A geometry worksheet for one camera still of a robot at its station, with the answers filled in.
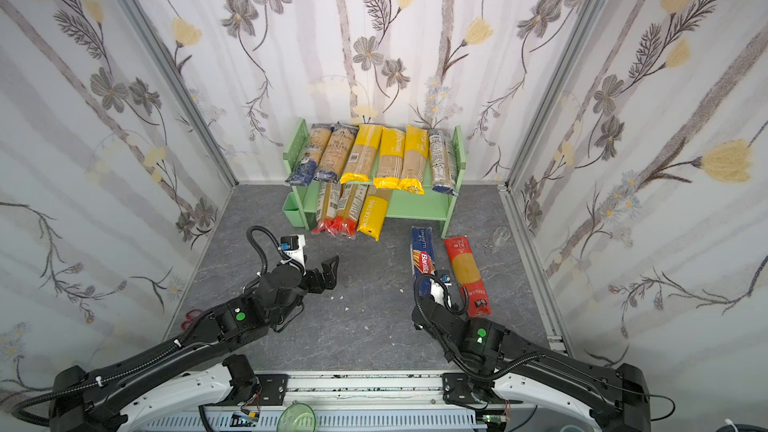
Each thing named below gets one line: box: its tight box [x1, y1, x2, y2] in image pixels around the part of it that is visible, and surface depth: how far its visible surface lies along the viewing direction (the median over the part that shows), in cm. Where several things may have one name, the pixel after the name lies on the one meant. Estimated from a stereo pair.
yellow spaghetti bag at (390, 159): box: [373, 126, 406, 189], surface depth 88 cm
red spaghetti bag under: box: [311, 170, 340, 235], surface depth 92 cm
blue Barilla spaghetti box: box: [411, 227, 436, 298], surface depth 84 cm
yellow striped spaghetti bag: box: [357, 186, 392, 241], surface depth 95 cm
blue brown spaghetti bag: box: [314, 121, 359, 184], surface depth 90 cm
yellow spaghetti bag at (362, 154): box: [340, 124, 383, 184], surface depth 89 cm
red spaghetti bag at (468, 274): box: [443, 236, 492, 318], surface depth 97 cm
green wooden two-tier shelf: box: [282, 118, 319, 231], surface depth 100 cm
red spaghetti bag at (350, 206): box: [334, 183, 369, 239], surface depth 94 cm
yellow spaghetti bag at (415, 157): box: [398, 125, 429, 195], surface depth 86 cm
